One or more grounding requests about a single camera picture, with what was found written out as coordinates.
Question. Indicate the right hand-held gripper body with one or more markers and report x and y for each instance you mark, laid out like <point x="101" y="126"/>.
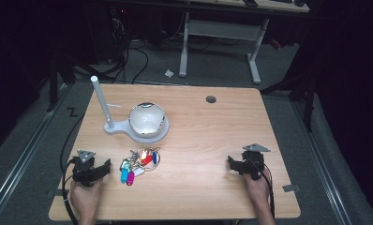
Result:
<point x="252" y="162"/>

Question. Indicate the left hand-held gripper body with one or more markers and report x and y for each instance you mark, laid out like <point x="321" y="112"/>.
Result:
<point x="83" y="170"/>

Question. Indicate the person's right hand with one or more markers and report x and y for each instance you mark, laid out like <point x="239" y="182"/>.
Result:
<point x="258" y="189"/>

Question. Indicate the person's left hand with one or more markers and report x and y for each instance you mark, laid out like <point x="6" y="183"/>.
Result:
<point x="85" y="198"/>

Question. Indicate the grey tape piece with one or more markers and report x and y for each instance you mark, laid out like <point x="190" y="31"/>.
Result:
<point x="60" y="192"/>
<point x="290" y="188"/>

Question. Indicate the bunch of keys with coloured tags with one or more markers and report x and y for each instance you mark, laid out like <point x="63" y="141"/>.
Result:
<point x="139" y="164"/>

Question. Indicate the white stand with pole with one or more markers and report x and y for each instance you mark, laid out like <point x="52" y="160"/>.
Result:
<point x="122" y="126"/>

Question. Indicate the white glossy bowl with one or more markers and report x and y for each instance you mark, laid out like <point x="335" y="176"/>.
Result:
<point x="147" y="120"/>

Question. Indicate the black metal stand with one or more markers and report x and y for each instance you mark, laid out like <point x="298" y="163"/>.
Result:
<point x="309" y="93"/>
<point x="52" y="81"/>

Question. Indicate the white paper scrap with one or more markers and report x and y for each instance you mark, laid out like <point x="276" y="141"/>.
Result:
<point x="169" y="73"/>

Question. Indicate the small red object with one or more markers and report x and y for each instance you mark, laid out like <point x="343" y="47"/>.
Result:
<point x="276" y="44"/>

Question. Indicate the white-framed desk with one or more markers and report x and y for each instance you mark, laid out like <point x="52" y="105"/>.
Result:
<point x="222" y="29"/>

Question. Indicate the dark computer tower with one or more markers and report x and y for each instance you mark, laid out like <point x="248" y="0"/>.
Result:
<point x="108" y="31"/>

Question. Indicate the metal floor rail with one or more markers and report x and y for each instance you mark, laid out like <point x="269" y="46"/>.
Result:
<point x="323" y="168"/>
<point x="22" y="156"/>

